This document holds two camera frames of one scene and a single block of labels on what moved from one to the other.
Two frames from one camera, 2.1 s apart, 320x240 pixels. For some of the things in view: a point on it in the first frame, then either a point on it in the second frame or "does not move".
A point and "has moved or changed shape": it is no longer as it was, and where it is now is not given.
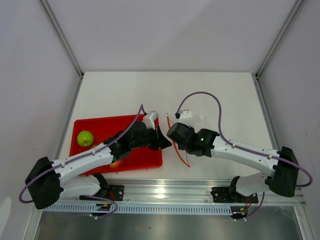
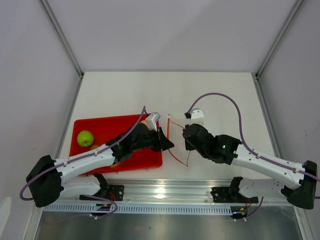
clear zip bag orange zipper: x=174 y=145 has moved or changed shape
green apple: x=85 y=138 does not move
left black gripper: x=160 y=142 does not move
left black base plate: x=116 y=192 does not move
